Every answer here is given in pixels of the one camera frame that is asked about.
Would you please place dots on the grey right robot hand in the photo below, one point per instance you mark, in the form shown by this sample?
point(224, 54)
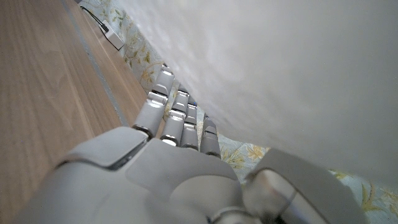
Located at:
point(155, 180)

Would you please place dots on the clear bubble wrap roll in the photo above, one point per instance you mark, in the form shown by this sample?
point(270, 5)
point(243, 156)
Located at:
point(280, 77)

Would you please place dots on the floral printed backdrop cloth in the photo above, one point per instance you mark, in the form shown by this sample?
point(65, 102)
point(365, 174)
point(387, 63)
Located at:
point(242, 155)

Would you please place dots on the white power outlet box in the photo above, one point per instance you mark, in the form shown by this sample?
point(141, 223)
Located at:
point(112, 38)

